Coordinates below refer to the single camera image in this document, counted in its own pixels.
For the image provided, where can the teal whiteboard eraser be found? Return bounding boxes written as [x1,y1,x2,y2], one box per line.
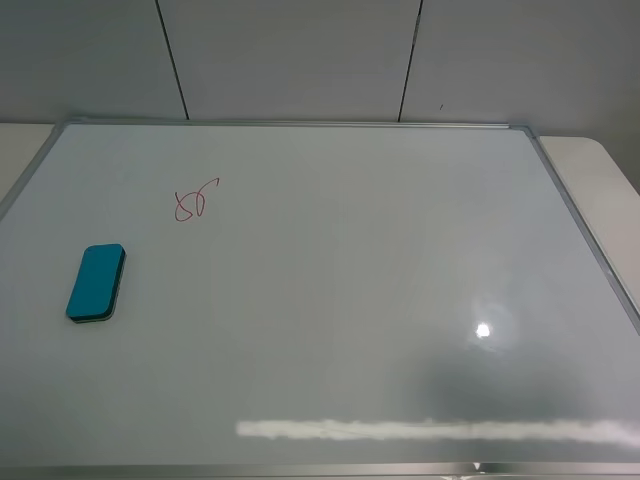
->
[66,243,126,323]

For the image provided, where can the red marker scribble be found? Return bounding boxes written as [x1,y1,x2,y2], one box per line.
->
[174,177,220,223]

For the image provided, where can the white board with aluminium frame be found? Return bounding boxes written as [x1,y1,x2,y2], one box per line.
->
[1,120,639,479]

